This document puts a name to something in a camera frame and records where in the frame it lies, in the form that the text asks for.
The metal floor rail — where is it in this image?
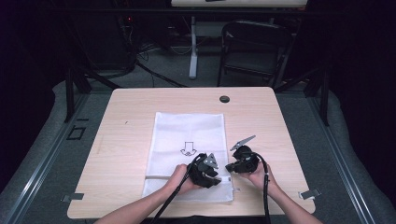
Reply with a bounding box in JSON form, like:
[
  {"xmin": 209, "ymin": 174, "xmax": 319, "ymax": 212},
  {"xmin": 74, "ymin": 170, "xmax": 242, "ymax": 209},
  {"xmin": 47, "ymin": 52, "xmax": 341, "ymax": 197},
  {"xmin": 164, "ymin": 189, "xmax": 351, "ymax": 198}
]
[
  {"xmin": 306, "ymin": 92, "xmax": 378, "ymax": 224},
  {"xmin": 0, "ymin": 92, "xmax": 91, "ymax": 224}
]

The black metal frame stand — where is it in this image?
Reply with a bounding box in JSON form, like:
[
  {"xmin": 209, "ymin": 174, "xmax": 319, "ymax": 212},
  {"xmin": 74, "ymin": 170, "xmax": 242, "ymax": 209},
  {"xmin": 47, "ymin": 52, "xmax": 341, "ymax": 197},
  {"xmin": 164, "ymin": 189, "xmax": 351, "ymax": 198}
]
[
  {"xmin": 274, "ymin": 65, "xmax": 332, "ymax": 127},
  {"xmin": 63, "ymin": 65, "xmax": 123, "ymax": 124}
]

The person's right hand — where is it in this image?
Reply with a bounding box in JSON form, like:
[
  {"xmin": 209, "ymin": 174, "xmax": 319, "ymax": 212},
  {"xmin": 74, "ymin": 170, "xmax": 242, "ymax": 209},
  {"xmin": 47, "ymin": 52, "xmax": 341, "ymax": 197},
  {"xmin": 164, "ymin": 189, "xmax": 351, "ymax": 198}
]
[{"xmin": 238, "ymin": 161, "xmax": 278, "ymax": 193}]

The dark computer tower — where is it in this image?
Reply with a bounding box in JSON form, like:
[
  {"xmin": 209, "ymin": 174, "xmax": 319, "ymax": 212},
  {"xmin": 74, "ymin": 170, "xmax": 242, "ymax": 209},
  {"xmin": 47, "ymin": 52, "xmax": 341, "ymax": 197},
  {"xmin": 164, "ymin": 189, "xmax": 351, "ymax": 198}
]
[{"xmin": 74, "ymin": 12, "xmax": 138, "ymax": 71}]

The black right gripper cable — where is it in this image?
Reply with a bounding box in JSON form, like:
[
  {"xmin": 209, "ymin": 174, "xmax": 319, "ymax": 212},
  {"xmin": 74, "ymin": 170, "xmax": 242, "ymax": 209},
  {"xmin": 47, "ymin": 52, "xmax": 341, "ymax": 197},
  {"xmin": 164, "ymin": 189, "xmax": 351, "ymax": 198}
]
[{"xmin": 247, "ymin": 151, "xmax": 272, "ymax": 224}]

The thick black floor cable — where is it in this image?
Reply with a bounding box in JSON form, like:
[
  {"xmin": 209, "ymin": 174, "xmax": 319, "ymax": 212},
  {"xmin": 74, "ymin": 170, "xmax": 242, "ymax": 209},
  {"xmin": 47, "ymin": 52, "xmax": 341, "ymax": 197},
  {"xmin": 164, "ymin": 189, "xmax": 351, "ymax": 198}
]
[{"xmin": 134, "ymin": 60, "xmax": 189, "ymax": 89}]

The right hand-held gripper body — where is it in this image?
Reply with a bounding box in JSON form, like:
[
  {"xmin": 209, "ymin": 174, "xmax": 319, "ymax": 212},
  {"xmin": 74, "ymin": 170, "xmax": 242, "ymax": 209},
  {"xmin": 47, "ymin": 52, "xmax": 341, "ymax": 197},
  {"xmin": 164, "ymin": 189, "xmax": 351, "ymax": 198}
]
[{"xmin": 229, "ymin": 134, "xmax": 262, "ymax": 175}]

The grey tape piece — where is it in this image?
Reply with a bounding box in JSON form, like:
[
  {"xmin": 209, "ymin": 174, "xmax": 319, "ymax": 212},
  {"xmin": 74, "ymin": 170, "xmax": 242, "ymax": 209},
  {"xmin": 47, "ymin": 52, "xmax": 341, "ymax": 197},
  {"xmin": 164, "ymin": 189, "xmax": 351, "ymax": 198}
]
[
  {"xmin": 298, "ymin": 188, "xmax": 322, "ymax": 201},
  {"xmin": 61, "ymin": 192, "xmax": 85, "ymax": 203}
]

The white mesh laundry bag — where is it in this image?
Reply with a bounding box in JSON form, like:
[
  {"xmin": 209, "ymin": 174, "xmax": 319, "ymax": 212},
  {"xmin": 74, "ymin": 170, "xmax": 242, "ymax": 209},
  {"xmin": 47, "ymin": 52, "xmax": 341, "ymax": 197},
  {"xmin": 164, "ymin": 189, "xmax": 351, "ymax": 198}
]
[{"xmin": 141, "ymin": 111, "xmax": 234, "ymax": 203}]

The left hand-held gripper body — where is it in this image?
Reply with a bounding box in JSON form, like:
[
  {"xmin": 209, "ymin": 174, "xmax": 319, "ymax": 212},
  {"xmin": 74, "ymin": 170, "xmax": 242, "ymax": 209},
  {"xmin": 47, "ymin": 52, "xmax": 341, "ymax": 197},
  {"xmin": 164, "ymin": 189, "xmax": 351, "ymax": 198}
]
[{"xmin": 188, "ymin": 152, "xmax": 220, "ymax": 189}]

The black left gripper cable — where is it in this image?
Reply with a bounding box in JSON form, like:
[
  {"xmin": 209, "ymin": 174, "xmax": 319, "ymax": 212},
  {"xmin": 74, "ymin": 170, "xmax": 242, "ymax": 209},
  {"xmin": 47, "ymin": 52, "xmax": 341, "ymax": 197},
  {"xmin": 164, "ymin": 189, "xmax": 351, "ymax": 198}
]
[{"xmin": 149, "ymin": 152, "xmax": 207, "ymax": 224}]

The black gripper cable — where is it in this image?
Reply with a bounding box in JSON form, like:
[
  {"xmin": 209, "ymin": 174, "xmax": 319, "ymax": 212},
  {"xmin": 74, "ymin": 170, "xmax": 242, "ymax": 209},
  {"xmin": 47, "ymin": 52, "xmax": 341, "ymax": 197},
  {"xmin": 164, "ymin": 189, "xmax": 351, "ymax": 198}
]
[
  {"xmin": 149, "ymin": 152, "xmax": 207, "ymax": 224},
  {"xmin": 247, "ymin": 151, "xmax": 272, "ymax": 224}
]

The person's left hand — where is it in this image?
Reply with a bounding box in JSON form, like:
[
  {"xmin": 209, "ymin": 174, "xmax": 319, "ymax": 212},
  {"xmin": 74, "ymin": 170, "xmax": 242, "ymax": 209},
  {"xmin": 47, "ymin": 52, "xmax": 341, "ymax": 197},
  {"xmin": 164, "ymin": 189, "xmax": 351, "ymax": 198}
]
[{"xmin": 167, "ymin": 163, "xmax": 203, "ymax": 196}]

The black tape square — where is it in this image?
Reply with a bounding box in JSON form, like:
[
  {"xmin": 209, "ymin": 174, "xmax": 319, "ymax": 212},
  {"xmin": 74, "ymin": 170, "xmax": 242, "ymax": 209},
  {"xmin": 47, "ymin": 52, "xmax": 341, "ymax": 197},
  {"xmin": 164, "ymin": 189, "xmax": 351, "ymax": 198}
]
[{"xmin": 65, "ymin": 124, "xmax": 87, "ymax": 141}]

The white desk leg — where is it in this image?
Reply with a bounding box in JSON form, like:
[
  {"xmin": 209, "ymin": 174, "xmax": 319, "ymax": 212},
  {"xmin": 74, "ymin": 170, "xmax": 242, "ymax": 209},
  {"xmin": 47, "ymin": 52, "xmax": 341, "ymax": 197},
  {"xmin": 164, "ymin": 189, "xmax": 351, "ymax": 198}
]
[{"xmin": 188, "ymin": 16, "xmax": 200, "ymax": 80}]

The black folding chair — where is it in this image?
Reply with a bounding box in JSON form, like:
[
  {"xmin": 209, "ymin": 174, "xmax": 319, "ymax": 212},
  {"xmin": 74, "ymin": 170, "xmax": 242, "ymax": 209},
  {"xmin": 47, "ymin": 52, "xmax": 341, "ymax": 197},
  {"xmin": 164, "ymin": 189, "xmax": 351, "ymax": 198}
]
[{"xmin": 217, "ymin": 20, "xmax": 295, "ymax": 90}]

